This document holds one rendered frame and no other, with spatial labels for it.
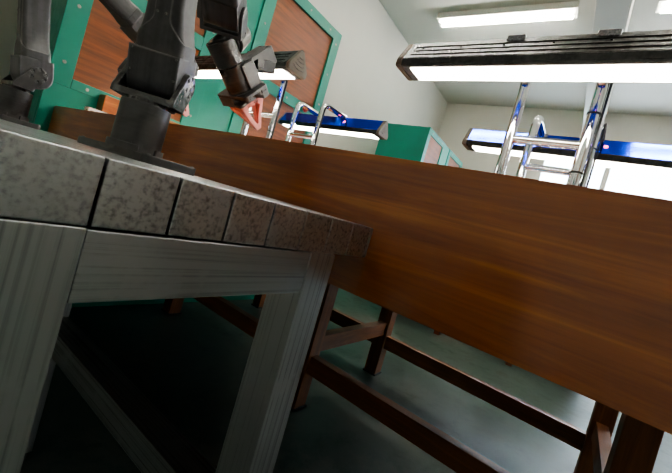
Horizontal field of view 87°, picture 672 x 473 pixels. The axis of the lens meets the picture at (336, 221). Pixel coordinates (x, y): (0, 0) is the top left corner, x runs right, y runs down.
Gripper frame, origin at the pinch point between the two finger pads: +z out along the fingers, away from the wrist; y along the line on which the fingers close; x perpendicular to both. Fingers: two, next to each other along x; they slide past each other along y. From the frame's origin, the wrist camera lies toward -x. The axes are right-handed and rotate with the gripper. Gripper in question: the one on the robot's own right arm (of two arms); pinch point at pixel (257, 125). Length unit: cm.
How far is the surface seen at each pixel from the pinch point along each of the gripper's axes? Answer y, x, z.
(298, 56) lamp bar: 12.3, -31.1, -2.7
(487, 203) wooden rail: -59, 16, -8
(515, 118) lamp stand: -47, -36, 13
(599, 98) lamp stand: -62, -40, 9
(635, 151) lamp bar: -72, -66, 38
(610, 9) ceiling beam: -36, -308, 81
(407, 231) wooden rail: -51, 20, -4
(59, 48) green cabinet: 91, 2, -19
